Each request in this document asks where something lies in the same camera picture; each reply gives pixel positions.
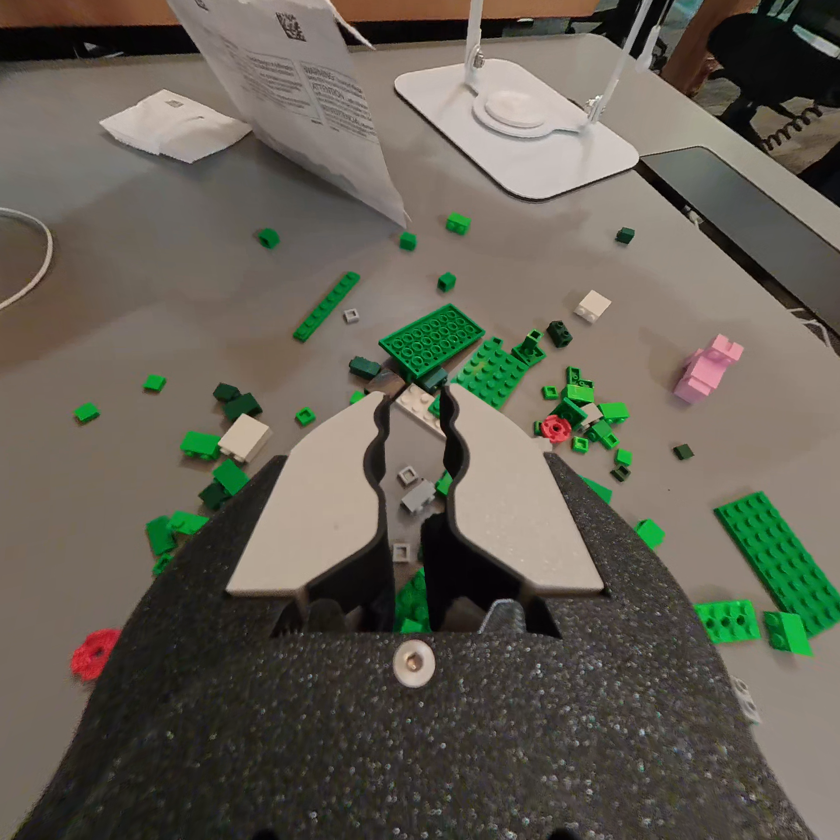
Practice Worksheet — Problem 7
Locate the long green plate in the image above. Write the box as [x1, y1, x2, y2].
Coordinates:
[293, 270, 361, 344]

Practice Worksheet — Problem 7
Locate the green rectangular plate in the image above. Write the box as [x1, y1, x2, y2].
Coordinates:
[378, 303, 487, 383]

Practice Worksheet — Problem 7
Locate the heap of green toy bricks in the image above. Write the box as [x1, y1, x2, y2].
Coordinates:
[144, 354, 815, 657]

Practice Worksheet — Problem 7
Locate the folded white paper packet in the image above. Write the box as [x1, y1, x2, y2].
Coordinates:
[98, 88, 253, 165]

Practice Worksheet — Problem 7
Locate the white metal stand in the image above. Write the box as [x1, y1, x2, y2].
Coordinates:
[394, 0, 657, 201]

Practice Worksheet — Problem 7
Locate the white printed paper bag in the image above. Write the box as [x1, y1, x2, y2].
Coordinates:
[164, 0, 411, 229]

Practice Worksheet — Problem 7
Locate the white cable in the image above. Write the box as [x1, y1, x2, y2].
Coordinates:
[0, 206, 53, 311]

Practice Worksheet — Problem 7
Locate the grey desk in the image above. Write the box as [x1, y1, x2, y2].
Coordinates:
[0, 33, 840, 840]

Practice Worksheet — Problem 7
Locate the pink toy pig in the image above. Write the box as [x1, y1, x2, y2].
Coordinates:
[672, 333, 746, 405]

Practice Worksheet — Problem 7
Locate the black tablet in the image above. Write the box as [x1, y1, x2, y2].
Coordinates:
[640, 146, 840, 329]

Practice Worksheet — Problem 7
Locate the large green studded plate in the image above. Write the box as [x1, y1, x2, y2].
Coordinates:
[714, 491, 840, 639]

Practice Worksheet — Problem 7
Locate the white plate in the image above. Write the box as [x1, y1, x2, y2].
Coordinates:
[392, 384, 447, 438]

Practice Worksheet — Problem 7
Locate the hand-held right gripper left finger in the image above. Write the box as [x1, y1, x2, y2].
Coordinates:
[226, 391, 396, 633]

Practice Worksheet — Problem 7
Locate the black coiled cord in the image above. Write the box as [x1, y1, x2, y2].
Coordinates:
[764, 105, 824, 153]

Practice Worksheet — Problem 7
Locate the black office chair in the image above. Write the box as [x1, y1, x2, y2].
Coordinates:
[709, 0, 840, 132]

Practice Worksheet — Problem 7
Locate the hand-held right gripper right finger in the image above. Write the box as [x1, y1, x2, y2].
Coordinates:
[419, 385, 605, 633]

